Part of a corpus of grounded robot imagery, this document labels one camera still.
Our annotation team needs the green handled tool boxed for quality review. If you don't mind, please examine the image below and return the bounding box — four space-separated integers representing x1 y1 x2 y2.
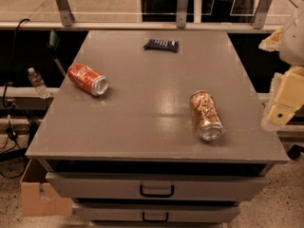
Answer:
47 29 66 76

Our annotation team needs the middle metal bracket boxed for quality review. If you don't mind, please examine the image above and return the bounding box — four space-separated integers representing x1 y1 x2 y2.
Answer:
176 0 188 29

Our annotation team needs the orange patterned soda can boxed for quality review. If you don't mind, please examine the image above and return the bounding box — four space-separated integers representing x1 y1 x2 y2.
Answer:
190 90 224 142

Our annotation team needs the left metal bracket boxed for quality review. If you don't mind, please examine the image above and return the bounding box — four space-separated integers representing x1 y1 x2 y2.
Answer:
55 0 75 27

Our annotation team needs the lower grey drawer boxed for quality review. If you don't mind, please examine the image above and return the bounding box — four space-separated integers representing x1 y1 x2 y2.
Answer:
73 203 239 223

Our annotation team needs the red coke can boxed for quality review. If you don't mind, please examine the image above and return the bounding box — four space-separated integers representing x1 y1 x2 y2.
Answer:
67 64 108 97

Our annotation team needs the dark blue snack bag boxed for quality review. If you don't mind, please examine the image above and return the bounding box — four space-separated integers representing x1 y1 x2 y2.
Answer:
143 39 180 53

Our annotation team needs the right metal bracket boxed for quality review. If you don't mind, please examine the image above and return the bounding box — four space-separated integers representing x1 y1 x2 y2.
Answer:
251 0 273 29

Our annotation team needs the black cable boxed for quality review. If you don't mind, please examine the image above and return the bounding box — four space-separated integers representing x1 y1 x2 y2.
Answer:
0 17 31 180

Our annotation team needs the grey drawer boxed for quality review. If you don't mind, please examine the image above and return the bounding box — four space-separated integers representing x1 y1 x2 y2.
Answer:
47 172 267 201
73 203 239 223

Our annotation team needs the metal bracket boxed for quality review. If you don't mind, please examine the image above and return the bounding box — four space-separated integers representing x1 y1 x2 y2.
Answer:
55 0 75 27
251 0 273 29
176 0 188 29

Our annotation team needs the upper grey drawer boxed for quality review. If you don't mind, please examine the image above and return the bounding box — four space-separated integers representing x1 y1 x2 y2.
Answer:
47 172 267 201

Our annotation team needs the brown cardboard box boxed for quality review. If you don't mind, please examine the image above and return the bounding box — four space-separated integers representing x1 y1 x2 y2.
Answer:
20 160 72 217

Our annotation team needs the clear plastic water bottle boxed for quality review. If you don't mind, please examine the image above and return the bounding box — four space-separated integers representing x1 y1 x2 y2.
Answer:
28 67 50 99

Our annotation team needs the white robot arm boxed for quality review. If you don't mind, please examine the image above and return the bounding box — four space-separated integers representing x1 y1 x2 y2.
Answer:
258 5 304 131

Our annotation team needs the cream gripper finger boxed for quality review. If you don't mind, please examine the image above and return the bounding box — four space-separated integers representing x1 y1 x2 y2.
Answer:
258 28 282 52
260 66 304 131

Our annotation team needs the grey drawer cabinet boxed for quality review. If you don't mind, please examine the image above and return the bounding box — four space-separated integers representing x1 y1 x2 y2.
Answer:
27 30 288 228

